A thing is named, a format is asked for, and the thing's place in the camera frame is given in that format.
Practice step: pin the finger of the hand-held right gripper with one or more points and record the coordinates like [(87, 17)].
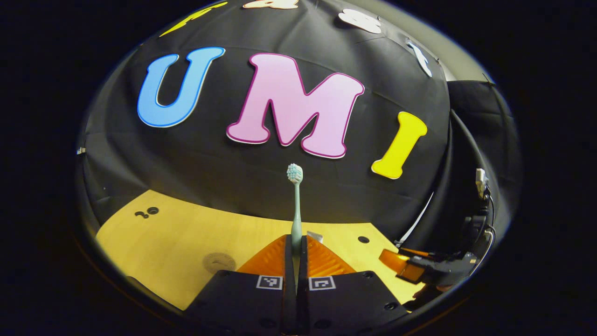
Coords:
[(401, 266)]

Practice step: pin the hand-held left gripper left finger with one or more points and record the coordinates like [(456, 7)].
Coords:
[(289, 280)]

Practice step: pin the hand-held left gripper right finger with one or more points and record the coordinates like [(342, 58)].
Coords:
[(303, 280)]

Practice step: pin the light blue toothbrush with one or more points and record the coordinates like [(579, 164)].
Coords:
[(296, 219)]

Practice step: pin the white strip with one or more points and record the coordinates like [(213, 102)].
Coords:
[(416, 223)]

